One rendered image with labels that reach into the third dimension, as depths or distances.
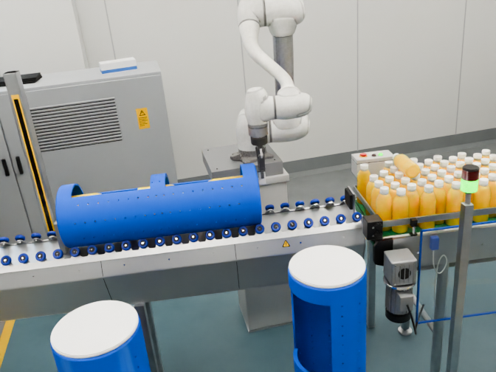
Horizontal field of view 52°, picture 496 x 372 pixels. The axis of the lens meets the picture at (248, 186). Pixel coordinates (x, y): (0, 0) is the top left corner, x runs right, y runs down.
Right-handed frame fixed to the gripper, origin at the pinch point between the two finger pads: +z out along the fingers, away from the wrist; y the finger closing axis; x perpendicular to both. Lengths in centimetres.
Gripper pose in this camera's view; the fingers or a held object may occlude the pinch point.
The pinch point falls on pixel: (262, 177)
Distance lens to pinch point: 235.8
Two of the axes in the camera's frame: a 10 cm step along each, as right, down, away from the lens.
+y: -1.0, -3.9, 9.2
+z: 0.9, 9.1, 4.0
